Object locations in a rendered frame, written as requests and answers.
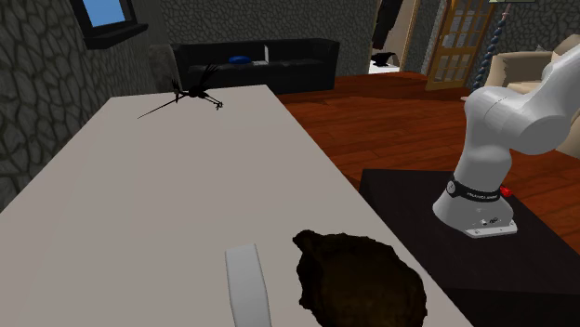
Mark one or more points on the window with black frame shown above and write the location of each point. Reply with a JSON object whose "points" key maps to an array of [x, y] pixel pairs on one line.
{"points": [[106, 18]]}

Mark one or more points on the wooden glass-pane door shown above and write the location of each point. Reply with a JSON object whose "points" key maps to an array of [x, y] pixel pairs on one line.
{"points": [[457, 40]]}

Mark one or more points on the black robot stand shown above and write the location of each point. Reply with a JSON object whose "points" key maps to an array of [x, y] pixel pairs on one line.
{"points": [[453, 262]]}

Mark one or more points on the black bird figure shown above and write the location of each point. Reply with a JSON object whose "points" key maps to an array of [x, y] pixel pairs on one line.
{"points": [[197, 92]]}

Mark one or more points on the beige armchair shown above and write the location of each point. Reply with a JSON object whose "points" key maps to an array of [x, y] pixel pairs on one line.
{"points": [[521, 68]]}

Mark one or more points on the dark brown lumpy object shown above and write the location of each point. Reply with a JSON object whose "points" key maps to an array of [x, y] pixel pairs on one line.
{"points": [[358, 285]]}

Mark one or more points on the white curved flat object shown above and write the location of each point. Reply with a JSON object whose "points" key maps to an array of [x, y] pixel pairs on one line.
{"points": [[247, 285]]}

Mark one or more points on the blue beaded floor lamp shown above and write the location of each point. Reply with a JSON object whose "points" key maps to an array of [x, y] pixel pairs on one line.
{"points": [[489, 45]]}

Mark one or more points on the black sofa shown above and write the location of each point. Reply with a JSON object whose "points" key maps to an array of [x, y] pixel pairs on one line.
{"points": [[294, 68]]}

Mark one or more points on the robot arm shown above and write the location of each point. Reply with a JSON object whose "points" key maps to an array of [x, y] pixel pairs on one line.
{"points": [[489, 136]]}

